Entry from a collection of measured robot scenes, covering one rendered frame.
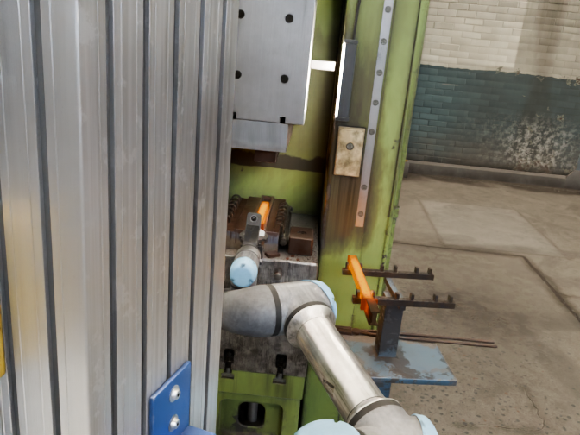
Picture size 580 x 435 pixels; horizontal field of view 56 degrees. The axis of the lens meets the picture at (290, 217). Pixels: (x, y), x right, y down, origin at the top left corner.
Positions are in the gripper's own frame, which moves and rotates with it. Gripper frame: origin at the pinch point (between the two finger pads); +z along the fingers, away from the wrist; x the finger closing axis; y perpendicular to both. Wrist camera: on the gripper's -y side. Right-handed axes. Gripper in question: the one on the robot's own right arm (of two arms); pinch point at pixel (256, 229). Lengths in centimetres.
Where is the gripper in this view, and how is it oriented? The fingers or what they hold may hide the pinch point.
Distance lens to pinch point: 186.1
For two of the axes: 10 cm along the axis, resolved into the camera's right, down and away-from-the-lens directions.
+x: 10.0, 1.0, -0.2
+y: -0.8, 9.5, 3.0
